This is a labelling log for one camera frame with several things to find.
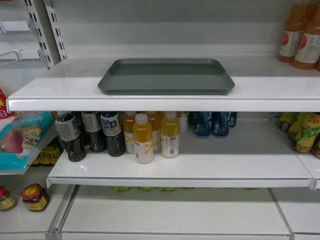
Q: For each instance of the grey rectangular serving tray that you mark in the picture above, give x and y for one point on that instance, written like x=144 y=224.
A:
x=166 y=76

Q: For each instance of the yellow juice bottle right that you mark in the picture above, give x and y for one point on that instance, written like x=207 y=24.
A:
x=170 y=134

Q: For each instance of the yellow juice bottle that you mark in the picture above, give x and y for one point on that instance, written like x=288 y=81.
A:
x=170 y=134
x=128 y=123
x=143 y=139

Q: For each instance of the yellow juice bottle front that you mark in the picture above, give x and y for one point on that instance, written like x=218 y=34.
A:
x=143 y=139

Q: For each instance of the yellow juice bottle back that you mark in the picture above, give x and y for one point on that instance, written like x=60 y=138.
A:
x=128 y=123

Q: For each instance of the blue drink bottle left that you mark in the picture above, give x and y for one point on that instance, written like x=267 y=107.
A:
x=203 y=124

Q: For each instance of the blue drink bottle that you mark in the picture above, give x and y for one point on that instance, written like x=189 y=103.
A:
x=221 y=124
x=203 y=124

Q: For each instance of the dark tea bottle right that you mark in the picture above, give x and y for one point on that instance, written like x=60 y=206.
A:
x=113 y=131

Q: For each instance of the dark tea bottle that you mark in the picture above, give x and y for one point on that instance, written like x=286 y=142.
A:
x=93 y=126
x=113 y=131
x=70 y=134

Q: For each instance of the blue drink bottle right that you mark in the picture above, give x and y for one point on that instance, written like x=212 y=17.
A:
x=221 y=124

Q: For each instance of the dark tea bottle middle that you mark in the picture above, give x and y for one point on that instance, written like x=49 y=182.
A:
x=93 y=126

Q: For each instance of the dark tea bottle front left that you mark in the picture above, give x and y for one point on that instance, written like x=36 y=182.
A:
x=70 y=134

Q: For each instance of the white upper shelf board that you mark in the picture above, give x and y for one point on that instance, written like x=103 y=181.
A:
x=261 y=84

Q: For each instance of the teal snack bag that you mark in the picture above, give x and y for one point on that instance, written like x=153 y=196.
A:
x=23 y=138

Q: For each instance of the yellow green tea bottle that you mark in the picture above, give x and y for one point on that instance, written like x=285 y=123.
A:
x=307 y=133

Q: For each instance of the red lid sauce jar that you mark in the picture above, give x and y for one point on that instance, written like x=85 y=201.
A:
x=35 y=197

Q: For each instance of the orange juice bottle right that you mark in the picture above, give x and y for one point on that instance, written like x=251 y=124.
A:
x=309 y=49

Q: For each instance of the orange juice bottle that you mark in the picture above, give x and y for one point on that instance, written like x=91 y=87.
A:
x=309 y=49
x=292 y=33

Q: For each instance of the orange juice bottle left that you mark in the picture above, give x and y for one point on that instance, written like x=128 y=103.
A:
x=292 y=33

